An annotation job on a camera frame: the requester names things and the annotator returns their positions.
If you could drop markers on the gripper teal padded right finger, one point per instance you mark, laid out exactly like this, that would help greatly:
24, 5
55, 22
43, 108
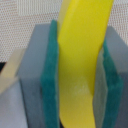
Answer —
110, 102

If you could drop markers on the gripper teal padded left finger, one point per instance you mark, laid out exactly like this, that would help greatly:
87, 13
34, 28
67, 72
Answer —
38, 74

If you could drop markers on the yellow toy banana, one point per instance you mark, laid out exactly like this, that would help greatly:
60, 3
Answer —
81, 30

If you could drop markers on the woven beige placemat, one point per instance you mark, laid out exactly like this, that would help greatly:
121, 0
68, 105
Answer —
18, 18

